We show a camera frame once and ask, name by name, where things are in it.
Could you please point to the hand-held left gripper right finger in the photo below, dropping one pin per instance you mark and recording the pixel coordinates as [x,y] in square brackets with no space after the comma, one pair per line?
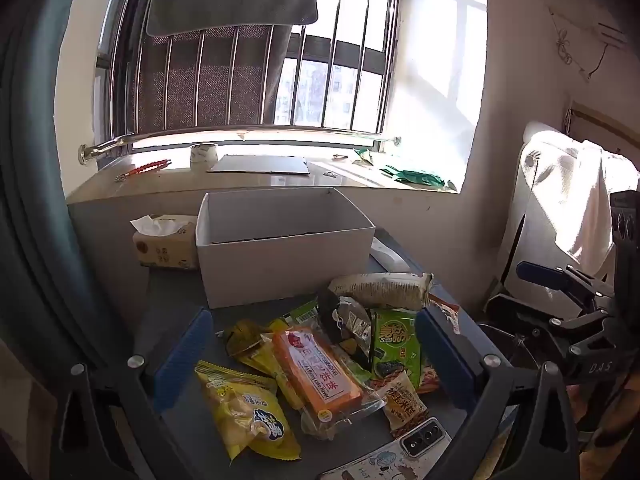
[446,355]

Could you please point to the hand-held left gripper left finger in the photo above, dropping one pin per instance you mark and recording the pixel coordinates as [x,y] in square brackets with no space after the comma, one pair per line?
[182,355]

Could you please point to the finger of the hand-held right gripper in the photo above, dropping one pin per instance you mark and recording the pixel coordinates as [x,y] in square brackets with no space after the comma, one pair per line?
[542,273]
[530,312]

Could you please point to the red snack packet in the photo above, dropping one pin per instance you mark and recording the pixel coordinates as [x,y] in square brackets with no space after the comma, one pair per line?
[446,312]

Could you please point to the white cloth on chair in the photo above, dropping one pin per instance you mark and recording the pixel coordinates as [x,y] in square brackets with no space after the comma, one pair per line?
[530,225]

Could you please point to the green seaweed snack packet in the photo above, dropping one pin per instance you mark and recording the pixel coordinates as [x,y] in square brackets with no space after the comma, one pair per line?
[395,342]

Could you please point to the brown snack packet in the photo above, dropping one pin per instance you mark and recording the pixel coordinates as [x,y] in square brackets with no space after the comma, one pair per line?
[402,402]

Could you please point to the yellow-green snack packet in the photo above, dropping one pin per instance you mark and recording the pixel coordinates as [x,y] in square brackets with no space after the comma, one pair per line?
[252,350]

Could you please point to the yellow chip bag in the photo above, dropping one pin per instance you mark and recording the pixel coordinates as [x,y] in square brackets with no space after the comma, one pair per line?
[250,410]

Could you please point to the beige cracker packet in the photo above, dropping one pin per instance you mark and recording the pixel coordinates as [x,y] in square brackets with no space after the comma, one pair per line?
[380,287]

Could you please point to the dark silver snack packet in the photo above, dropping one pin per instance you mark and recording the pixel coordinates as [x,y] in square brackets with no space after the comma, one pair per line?
[345,322]

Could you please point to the smartphone with sticker case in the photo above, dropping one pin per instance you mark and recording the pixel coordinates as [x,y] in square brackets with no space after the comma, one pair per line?
[400,452]

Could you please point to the tissue box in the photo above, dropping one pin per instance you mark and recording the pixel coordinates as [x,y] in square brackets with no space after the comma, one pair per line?
[165,247]

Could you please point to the green labelled snack packet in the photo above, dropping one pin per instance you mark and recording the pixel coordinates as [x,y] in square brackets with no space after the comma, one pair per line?
[297,316]

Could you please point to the orange cake packet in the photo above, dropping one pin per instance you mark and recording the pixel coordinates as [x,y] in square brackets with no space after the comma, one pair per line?
[317,377]

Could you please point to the white cardboard box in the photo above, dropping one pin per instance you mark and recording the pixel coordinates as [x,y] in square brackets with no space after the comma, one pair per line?
[285,270]

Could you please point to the green plastic bags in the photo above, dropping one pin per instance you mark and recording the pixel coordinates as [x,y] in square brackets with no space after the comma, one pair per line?
[417,176]

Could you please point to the tape roll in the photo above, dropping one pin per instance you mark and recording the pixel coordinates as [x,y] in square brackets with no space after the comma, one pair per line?
[202,156]

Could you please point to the dark flat board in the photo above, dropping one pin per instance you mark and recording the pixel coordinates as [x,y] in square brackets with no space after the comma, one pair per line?
[260,165]

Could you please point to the small green packet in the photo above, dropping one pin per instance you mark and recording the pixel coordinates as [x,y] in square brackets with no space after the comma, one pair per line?
[362,156]

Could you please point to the dark window screen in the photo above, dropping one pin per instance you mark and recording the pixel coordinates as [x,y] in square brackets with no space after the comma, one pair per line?
[210,80]

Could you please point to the metal window bars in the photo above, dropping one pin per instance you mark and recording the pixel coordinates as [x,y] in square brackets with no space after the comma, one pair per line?
[345,60]

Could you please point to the metal rail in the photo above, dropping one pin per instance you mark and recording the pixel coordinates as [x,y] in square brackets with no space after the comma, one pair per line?
[150,137]

